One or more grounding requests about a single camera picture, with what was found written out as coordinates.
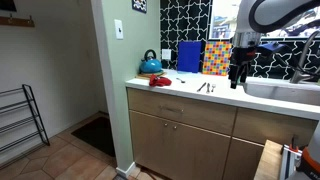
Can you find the silver metal spoon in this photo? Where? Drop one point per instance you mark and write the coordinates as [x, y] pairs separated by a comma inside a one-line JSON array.
[[180, 80]]

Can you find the black metal shoe rack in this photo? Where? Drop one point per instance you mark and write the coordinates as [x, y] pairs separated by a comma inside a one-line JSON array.
[[26, 116]]

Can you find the metal kitchen faucet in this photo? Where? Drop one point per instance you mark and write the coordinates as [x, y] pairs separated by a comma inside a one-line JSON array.
[[301, 63]]

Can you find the framed kitchen window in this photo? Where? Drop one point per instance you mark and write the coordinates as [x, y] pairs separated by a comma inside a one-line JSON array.
[[221, 20]]

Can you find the blue cutting board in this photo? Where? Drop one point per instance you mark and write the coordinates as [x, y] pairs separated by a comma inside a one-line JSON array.
[[189, 56]]

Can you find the round metal cabinet knob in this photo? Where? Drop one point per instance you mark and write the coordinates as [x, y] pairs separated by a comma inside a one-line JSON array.
[[174, 127], [164, 124]]

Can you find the metal clamp rail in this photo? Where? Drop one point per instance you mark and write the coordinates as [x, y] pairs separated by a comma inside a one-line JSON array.
[[290, 160]]

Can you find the wooden base cabinet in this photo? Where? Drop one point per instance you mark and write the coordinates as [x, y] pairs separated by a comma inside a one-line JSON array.
[[186, 140]]

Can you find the wooden coat hook rail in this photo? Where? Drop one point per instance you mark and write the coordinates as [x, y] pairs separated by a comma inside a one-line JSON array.
[[16, 21]]

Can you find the white light switch plate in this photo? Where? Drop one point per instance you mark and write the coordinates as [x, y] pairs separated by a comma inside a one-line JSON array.
[[118, 29]]

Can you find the colourful squares cutting board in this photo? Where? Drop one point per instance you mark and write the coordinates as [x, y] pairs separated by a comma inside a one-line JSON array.
[[216, 58]]

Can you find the white wall outlet plate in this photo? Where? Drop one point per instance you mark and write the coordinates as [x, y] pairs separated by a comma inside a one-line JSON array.
[[166, 54]]

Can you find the dark floor mat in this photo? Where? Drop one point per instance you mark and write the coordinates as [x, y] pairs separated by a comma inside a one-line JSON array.
[[96, 135]]

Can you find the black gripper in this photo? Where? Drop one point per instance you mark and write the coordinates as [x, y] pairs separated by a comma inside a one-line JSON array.
[[243, 56]]

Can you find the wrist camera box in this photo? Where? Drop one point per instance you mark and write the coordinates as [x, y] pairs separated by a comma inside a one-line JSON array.
[[270, 49]]

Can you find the patterned tile wall picture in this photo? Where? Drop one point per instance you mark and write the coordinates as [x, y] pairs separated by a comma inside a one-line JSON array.
[[139, 5]]

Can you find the silver metal fork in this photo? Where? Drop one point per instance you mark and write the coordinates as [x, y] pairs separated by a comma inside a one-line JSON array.
[[213, 87]]

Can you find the red hand towel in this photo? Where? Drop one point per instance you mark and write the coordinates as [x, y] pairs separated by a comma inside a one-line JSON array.
[[159, 81]]

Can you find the wooden trivet board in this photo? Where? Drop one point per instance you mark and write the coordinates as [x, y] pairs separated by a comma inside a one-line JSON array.
[[146, 75]]

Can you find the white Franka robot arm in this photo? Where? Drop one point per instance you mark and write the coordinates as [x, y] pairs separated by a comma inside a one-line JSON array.
[[276, 13]]

